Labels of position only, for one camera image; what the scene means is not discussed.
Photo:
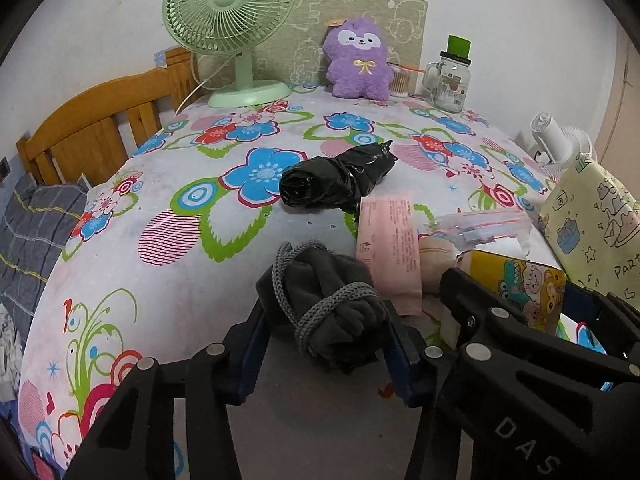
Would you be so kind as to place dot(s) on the pink paper packet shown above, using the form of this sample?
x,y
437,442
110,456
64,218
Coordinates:
x,y
387,243

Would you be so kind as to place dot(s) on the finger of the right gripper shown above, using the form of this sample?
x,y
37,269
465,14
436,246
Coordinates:
x,y
613,322
466,303

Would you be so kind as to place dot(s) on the cartoon bear tissue pack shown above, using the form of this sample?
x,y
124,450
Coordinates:
x,y
537,290

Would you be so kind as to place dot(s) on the white standing fan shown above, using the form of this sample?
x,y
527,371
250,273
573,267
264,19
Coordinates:
x,y
553,145

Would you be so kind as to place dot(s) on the black plastic bag bundle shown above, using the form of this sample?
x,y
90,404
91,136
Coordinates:
x,y
337,182

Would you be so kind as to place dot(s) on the glass jar green lid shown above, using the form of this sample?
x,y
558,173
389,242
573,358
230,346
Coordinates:
x,y
446,81

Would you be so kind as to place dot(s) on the purple plush toy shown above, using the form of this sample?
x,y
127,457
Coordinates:
x,y
357,57

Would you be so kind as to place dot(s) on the yellow cartoon storage box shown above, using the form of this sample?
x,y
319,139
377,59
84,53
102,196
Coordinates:
x,y
591,223

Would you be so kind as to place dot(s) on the dark grey sock bundle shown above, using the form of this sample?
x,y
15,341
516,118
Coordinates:
x,y
326,304

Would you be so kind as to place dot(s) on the green desk fan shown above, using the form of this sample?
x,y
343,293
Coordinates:
x,y
230,28

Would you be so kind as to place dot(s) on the clear zip bag bundle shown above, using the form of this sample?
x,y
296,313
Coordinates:
x,y
467,230

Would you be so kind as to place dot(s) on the cotton swab container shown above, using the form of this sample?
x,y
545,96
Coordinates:
x,y
404,80

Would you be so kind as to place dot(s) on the white crumpled cloth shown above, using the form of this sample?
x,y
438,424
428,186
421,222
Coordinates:
x,y
11,355

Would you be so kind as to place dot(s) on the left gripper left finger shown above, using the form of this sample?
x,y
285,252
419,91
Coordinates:
x,y
133,436

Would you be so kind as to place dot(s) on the beige white sock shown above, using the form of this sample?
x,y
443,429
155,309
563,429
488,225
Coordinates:
x,y
436,257

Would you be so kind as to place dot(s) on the grey plaid pillow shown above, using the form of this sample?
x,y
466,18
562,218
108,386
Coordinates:
x,y
36,222

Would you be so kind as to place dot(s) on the beige door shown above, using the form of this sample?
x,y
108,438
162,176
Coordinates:
x,y
617,144

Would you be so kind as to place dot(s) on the floral tablecloth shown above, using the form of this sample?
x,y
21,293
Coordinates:
x,y
164,257

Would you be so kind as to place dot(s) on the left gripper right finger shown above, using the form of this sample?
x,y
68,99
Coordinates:
x,y
417,368

